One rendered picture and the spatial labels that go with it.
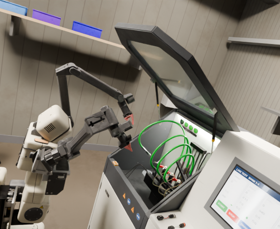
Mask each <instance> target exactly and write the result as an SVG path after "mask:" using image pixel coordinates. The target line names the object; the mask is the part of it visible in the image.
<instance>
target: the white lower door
mask: <svg viewBox="0 0 280 229"><path fill-rule="evenodd" d="M88 229H135V227H134V225H133V224H132V222H131V220H130V218H129V216H128V215H127V213H126V211H125V209H124V208H123V206H122V204H121V202H120V201H119V199H118V197H117V195H116V194H115V192H114V190H113V188H112V187H111V185H110V183H109V181H108V179H107V178H106V176H105V174H104V176H103V179H102V182H101V184H100V190H99V194H98V198H97V201H96V204H95V209H94V212H93V215H92V219H91V223H90V225H89V228H88Z"/></svg>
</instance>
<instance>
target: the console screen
mask: <svg viewBox="0 0 280 229"><path fill-rule="evenodd" d="M204 208H205V210H206V211H207V212H208V213H209V214H210V215H211V216H212V217H213V218H214V219H215V220H216V221H217V222H218V223H219V224H220V225H221V226H222V227H223V228H224V229H280V185H279V184H278V183H276V182H275V181H273V180H271V179H270V178H268V177H267V176H265V175H264V174H262V173H261V172H259V171H257V170H256V169H254V168H253V167H251V166H250V165H248V164H247V163H245V162H244V161H242V160H240V159H239V158H237V157H235V158H234V159H233V161H232V162H231V164H230V166H229V167H228V169H227V170H226V172H225V174H224V175H223V177H222V178H221V180H220V182H219V183H218V185H217V186H216V188H215V190H214V191H213V193H212V194H211V196H210V197H209V199H208V201H207V202H206V204H205V205H204Z"/></svg>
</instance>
